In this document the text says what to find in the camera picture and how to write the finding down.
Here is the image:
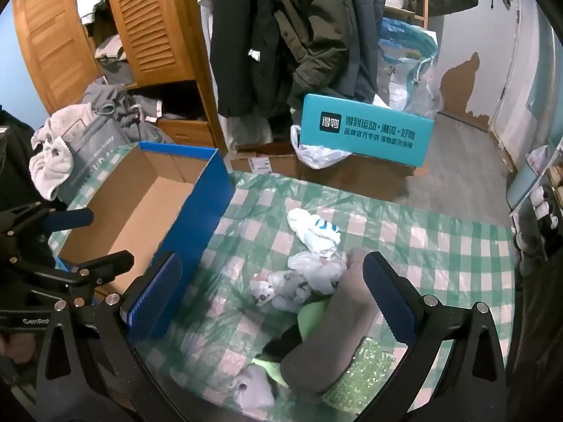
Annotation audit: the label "green checked tablecloth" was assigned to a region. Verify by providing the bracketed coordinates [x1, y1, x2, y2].
[46, 143, 517, 422]

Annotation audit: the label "olive hanging jacket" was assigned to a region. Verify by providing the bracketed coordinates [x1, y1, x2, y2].
[273, 0, 353, 97]

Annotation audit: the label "crumpled white plastic bag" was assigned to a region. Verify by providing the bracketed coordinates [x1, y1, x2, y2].
[288, 251, 348, 295]

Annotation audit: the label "blue cardboard box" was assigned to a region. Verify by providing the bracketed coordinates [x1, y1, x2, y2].
[58, 141, 235, 300]

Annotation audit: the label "printed clear plastic bag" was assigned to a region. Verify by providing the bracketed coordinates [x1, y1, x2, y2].
[250, 270, 317, 313]

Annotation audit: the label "shoe rack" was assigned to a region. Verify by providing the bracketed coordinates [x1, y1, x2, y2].
[506, 145, 563, 264]

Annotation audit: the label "grey printed bag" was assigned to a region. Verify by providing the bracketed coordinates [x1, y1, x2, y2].
[57, 114, 133, 205]

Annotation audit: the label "large brown cardboard box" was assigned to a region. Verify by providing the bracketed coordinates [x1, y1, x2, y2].
[299, 152, 416, 205]

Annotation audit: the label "folded clothes in wardrobe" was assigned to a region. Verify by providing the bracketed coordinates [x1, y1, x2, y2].
[93, 34, 135, 86]

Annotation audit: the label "labelled brown cardboard box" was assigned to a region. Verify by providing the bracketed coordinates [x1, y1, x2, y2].
[229, 142, 302, 180]

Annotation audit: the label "light green cloth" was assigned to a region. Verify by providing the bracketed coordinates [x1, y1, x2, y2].
[252, 296, 335, 388]

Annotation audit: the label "black hanging jacket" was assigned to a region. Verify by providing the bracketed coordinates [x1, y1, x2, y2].
[209, 0, 300, 117]

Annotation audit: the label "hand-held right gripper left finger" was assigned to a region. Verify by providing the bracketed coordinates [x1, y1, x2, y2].
[34, 250, 194, 422]

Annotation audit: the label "long grey sock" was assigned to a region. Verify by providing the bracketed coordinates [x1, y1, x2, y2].
[280, 248, 383, 394]

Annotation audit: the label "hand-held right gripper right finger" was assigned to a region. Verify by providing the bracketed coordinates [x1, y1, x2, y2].
[361, 251, 511, 422]

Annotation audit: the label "black sock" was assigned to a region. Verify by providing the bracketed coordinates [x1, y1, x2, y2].
[261, 323, 309, 361]

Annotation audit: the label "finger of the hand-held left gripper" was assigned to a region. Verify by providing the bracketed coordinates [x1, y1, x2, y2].
[13, 250, 135, 311]
[0, 202, 95, 240]

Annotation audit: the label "dark grey hanging coat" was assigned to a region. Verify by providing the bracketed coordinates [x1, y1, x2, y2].
[339, 0, 390, 106]

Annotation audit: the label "grey clothing pile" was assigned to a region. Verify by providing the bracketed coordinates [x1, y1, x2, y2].
[81, 77, 174, 143]

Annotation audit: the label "light grey towel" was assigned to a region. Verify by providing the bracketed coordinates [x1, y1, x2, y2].
[29, 105, 104, 200]

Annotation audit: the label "wooden louvred wardrobe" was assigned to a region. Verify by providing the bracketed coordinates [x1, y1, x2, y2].
[11, 0, 229, 154]

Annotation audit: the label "person's left hand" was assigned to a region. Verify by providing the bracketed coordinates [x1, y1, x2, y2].
[0, 331, 38, 363]

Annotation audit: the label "teal shoebox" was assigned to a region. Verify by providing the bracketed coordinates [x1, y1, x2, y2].
[299, 94, 435, 168]

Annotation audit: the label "lavender sock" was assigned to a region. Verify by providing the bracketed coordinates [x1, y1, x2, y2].
[231, 365, 276, 411]

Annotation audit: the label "large clear plastic bag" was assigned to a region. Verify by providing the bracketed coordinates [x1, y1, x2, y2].
[374, 18, 445, 117]

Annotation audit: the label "white blue striped sock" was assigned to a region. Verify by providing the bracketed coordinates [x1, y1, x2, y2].
[287, 208, 343, 258]

